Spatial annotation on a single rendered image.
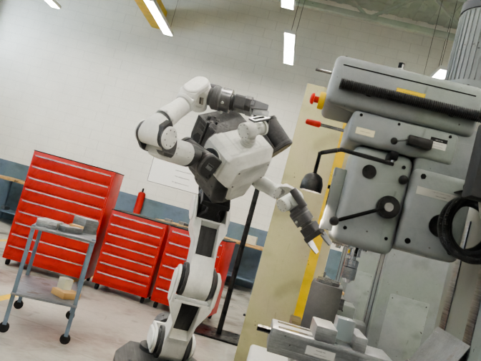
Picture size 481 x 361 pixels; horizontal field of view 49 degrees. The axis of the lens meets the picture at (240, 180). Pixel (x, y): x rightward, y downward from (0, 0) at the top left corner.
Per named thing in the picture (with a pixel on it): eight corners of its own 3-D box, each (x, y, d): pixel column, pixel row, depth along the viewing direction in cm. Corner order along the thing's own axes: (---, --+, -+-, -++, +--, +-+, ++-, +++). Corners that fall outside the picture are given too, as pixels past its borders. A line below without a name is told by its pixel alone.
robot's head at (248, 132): (233, 136, 209) (241, 119, 203) (252, 132, 215) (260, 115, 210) (243, 147, 206) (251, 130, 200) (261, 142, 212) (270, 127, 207)
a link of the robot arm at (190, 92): (212, 80, 190) (190, 96, 181) (210, 100, 196) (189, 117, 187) (198, 73, 192) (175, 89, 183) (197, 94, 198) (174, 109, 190)
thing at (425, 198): (395, 247, 161) (416, 165, 163) (380, 245, 185) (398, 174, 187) (457, 264, 159) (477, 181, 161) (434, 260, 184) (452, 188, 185)
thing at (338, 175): (319, 228, 174) (335, 166, 175) (318, 228, 178) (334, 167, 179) (331, 230, 173) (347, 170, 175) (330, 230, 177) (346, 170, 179)
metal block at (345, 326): (333, 338, 152) (338, 317, 153) (331, 334, 158) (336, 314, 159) (351, 343, 152) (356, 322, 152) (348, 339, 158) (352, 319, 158)
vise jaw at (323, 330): (313, 339, 148) (317, 324, 149) (309, 329, 163) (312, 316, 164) (334, 344, 148) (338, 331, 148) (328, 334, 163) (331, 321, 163)
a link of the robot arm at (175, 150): (127, 150, 178) (167, 161, 197) (156, 157, 171) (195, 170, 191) (137, 117, 178) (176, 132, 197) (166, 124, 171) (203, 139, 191)
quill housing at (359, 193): (331, 240, 165) (356, 142, 167) (326, 239, 185) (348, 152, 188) (391, 256, 163) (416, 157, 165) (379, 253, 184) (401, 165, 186)
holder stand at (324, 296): (298, 329, 198) (312, 277, 200) (303, 321, 220) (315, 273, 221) (330, 339, 196) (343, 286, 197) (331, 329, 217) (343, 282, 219)
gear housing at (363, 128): (346, 138, 166) (354, 108, 166) (338, 150, 190) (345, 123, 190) (453, 165, 162) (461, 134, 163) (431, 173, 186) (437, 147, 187)
